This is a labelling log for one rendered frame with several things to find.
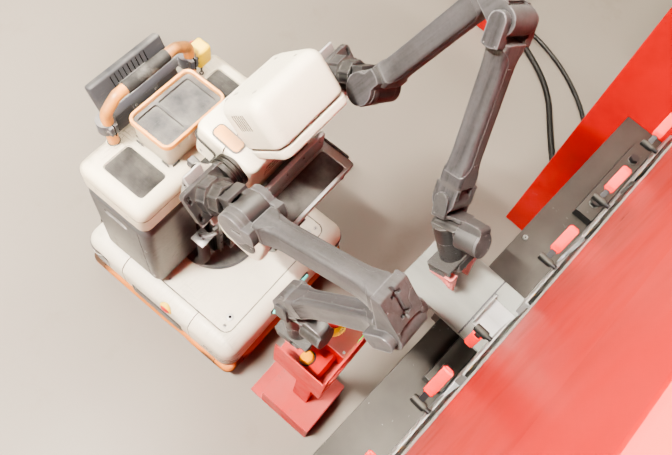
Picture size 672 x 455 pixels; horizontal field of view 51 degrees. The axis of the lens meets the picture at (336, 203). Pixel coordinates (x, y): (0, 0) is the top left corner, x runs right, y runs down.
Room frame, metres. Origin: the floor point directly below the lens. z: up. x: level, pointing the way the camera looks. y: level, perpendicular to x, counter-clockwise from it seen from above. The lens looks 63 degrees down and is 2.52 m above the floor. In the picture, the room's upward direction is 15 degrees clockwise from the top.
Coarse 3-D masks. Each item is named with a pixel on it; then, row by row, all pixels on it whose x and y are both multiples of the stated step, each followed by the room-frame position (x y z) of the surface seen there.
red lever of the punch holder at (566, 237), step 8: (568, 232) 0.68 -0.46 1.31; (576, 232) 0.68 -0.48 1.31; (560, 240) 0.67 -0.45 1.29; (568, 240) 0.67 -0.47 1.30; (552, 248) 0.65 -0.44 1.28; (560, 248) 0.65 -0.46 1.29; (544, 256) 0.64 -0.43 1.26; (552, 256) 0.64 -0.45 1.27; (544, 264) 0.63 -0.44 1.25; (552, 264) 0.63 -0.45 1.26
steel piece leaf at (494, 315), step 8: (488, 304) 0.60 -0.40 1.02; (496, 304) 0.62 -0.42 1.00; (480, 312) 0.58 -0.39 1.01; (488, 312) 0.59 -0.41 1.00; (496, 312) 0.60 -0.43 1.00; (504, 312) 0.60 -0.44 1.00; (480, 320) 0.57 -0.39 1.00; (488, 320) 0.57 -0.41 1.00; (496, 320) 0.58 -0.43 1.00; (504, 320) 0.58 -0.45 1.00; (488, 328) 0.56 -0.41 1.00; (496, 328) 0.56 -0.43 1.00
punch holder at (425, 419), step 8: (440, 400) 0.31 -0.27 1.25; (432, 408) 0.29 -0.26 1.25; (440, 408) 0.27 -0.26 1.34; (424, 416) 0.28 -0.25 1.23; (432, 416) 0.26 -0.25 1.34; (416, 424) 0.26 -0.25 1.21; (424, 424) 0.24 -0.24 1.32; (408, 432) 0.25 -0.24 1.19; (416, 432) 0.23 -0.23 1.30; (408, 440) 0.22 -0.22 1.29
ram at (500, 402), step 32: (640, 192) 0.66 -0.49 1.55; (608, 224) 0.62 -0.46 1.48; (640, 224) 0.43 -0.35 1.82; (576, 256) 0.58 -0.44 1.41; (608, 256) 0.40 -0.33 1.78; (640, 256) 0.31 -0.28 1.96; (576, 288) 0.37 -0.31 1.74; (608, 288) 0.28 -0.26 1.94; (544, 320) 0.33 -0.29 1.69; (576, 320) 0.25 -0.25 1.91; (608, 320) 0.21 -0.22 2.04; (512, 352) 0.30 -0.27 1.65; (544, 352) 0.22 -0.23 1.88; (576, 352) 0.18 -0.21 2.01; (480, 384) 0.26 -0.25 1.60; (512, 384) 0.20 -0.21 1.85; (544, 384) 0.16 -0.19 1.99; (448, 416) 0.22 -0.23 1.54; (480, 416) 0.16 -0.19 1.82; (512, 416) 0.13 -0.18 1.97; (416, 448) 0.17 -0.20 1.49; (448, 448) 0.13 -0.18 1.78; (480, 448) 0.11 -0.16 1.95; (512, 448) 0.09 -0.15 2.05
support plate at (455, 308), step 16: (416, 272) 0.65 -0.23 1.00; (480, 272) 0.69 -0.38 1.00; (416, 288) 0.61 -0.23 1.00; (432, 288) 0.62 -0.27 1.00; (464, 288) 0.64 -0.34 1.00; (480, 288) 0.65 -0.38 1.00; (496, 288) 0.66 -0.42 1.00; (512, 288) 0.67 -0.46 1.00; (432, 304) 0.58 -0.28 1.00; (448, 304) 0.59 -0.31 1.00; (464, 304) 0.60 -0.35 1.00; (480, 304) 0.61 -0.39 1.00; (512, 304) 0.63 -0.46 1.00; (448, 320) 0.55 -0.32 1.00; (464, 320) 0.56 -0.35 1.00; (464, 336) 0.52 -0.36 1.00
